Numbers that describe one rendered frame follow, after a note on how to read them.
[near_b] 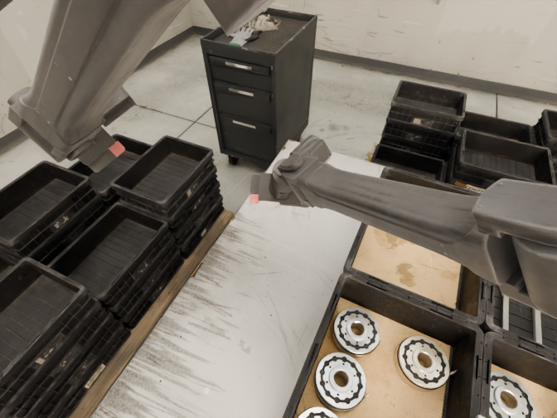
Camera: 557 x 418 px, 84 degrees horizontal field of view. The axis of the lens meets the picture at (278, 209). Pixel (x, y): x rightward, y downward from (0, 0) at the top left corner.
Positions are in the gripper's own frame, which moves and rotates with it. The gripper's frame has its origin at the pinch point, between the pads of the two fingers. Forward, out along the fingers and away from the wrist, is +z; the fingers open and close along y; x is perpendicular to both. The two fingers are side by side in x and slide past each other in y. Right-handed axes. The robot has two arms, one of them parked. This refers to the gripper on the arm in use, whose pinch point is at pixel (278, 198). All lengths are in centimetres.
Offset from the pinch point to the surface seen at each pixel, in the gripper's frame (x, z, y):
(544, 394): 39, -11, -57
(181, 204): -11, 65, 40
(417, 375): 37.2, -9.6, -30.4
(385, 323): 28.3, -1.5, -27.2
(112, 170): -34, 95, 88
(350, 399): 41.9, -10.4, -16.2
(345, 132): -107, 156, -63
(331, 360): 35.9, -6.9, -13.1
